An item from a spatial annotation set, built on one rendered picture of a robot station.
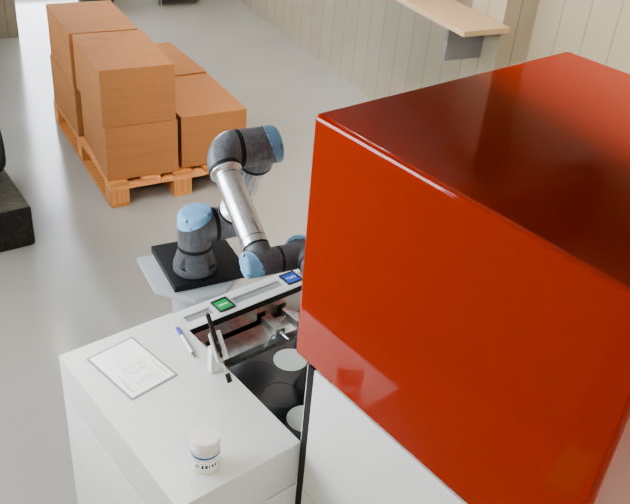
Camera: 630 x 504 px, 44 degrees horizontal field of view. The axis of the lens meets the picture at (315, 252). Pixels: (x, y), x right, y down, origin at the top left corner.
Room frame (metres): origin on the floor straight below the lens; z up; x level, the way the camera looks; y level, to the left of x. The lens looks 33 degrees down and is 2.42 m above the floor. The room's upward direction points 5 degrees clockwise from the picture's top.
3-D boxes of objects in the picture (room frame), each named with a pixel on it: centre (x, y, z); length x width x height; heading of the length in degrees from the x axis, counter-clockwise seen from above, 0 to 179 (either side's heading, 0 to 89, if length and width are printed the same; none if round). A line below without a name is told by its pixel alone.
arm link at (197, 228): (2.27, 0.41, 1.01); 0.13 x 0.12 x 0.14; 119
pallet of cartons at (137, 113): (4.82, 1.20, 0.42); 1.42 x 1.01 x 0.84; 27
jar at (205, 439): (1.28, 0.21, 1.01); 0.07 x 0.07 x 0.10
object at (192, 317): (2.00, 0.17, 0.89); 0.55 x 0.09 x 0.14; 132
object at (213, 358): (1.60, 0.23, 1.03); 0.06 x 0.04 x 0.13; 42
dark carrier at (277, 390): (1.68, -0.02, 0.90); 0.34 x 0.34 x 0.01; 42
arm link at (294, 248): (1.84, 0.05, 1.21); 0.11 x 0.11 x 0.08; 29
